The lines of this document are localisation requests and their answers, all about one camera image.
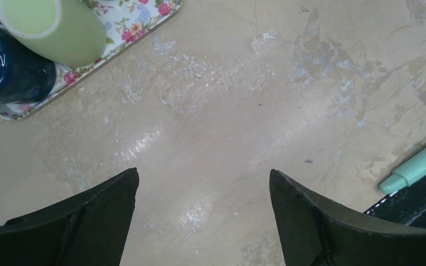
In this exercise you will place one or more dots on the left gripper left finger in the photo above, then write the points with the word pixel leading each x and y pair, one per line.
pixel 89 228

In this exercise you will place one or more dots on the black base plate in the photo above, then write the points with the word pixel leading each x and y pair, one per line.
pixel 407 206

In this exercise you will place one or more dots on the teal cylindrical tool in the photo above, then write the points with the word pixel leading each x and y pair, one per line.
pixel 406 174

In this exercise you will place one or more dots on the dark blue mug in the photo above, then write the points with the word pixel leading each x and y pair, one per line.
pixel 25 77

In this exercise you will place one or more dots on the floral tray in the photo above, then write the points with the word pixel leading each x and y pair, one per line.
pixel 125 23

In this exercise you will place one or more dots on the green mug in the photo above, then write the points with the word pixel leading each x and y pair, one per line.
pixel 66 32

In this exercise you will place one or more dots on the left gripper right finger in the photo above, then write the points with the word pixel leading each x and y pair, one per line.
pixel 315 230

